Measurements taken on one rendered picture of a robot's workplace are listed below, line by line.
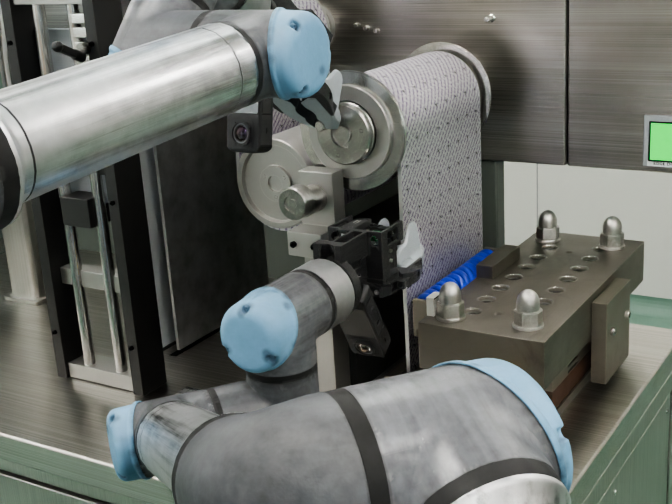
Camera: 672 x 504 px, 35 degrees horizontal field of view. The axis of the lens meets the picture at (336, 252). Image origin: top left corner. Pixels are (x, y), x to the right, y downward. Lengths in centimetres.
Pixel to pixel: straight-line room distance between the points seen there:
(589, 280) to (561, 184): 271
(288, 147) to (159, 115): 57
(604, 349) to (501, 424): 68
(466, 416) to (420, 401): 3
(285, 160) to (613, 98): 46
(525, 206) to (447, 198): 279
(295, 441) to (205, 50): 33
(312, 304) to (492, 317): 29
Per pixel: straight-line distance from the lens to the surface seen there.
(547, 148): 154
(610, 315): 137
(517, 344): 123
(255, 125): 112
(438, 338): 127
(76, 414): 144
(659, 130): 148
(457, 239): 144
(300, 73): 89
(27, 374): 159
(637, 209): 404
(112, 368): 150
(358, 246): 117
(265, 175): 137
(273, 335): 102
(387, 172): 127
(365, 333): 122
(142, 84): 78
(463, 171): 144
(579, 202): 410
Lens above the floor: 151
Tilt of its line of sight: 18 degrees down
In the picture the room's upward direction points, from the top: 4 degrees counter-clockwise
